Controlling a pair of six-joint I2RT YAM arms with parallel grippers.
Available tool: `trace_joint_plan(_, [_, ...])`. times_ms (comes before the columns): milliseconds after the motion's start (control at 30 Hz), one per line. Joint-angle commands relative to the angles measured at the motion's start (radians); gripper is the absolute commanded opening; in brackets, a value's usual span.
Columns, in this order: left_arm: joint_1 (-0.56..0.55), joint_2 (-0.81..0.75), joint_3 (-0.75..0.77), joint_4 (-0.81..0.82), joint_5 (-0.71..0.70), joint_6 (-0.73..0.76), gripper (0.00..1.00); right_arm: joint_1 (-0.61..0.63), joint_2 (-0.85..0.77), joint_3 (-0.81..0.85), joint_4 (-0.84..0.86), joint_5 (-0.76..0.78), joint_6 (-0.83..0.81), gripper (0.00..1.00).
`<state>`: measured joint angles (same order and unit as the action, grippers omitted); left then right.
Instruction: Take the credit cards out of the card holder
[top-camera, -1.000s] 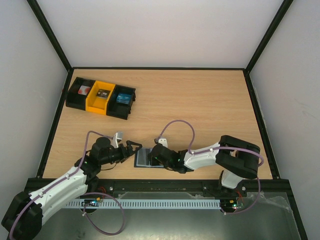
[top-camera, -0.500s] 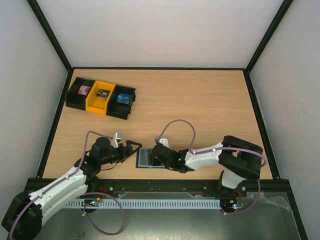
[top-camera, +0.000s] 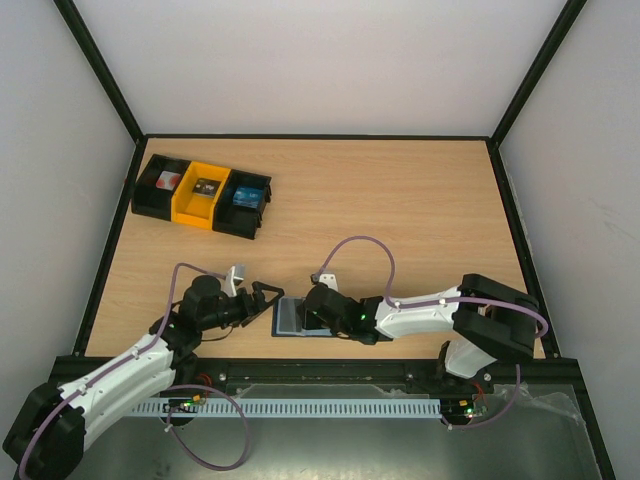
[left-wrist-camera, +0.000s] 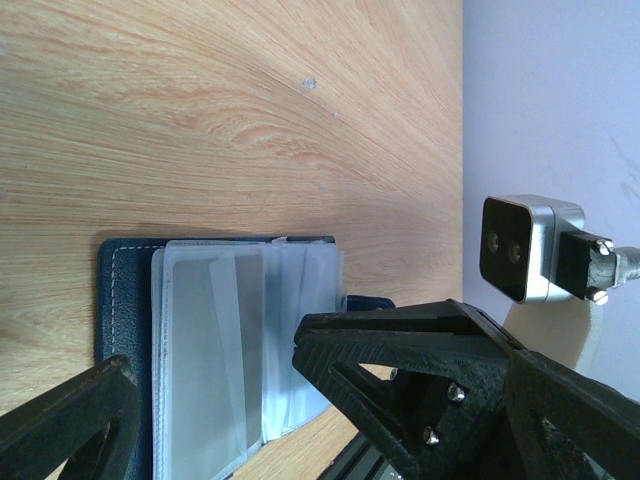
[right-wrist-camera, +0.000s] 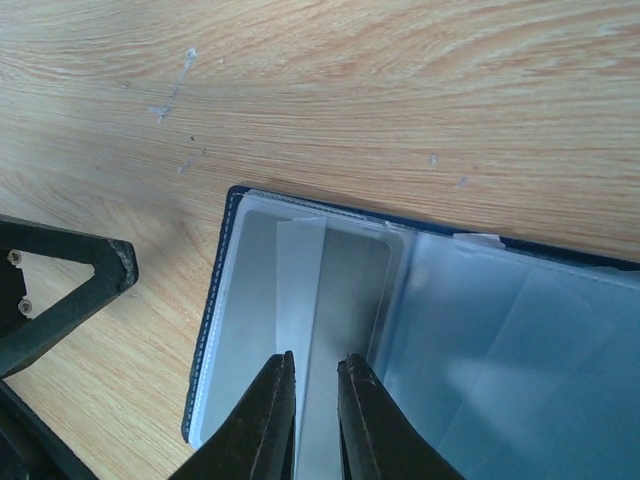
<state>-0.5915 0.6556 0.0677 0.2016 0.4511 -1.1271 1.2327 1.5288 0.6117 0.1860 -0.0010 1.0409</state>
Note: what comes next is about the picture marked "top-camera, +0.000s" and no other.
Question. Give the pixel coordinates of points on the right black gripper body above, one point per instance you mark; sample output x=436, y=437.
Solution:
x=310, y=310

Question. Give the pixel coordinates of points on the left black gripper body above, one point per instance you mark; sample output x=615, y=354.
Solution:
x=231, y=315

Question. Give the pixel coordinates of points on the blue leather card holder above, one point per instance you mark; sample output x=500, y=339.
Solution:
x=308, y=331

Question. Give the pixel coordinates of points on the black VIP card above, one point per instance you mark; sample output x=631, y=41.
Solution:
x=206, y=187

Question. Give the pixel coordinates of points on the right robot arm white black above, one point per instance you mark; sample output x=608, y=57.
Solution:
x=495, y=322

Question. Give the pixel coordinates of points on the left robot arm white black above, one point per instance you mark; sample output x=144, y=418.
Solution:
x=58, y=423

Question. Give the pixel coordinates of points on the blue card in bin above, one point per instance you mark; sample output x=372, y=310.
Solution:
x=248, y=197

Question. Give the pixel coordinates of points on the red white card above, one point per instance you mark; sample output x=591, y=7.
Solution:
x=168, y=180

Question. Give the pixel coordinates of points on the right black storage bin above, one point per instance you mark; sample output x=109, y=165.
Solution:
x=240, y=221

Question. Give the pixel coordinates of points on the black storage bin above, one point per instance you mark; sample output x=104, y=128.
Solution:
x=240, y=221
x=150, y=201

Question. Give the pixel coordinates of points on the yellow storage bin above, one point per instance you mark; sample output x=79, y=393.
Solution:
x=194, y=210

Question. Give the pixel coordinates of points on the left black storage bin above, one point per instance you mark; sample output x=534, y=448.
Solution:
x=150, y=201

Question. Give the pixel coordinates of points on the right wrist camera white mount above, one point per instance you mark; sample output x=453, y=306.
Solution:
x=329, y=279

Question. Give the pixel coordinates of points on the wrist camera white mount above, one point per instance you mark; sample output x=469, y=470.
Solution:
x=233, y=279
x=329, y=279

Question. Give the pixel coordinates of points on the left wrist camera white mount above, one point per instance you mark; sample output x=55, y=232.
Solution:
x=233, y=279

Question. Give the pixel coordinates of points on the light blue slotted cable duct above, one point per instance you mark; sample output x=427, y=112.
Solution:
x=394, y=408

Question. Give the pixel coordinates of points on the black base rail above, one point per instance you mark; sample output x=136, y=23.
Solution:
x=410, y=376

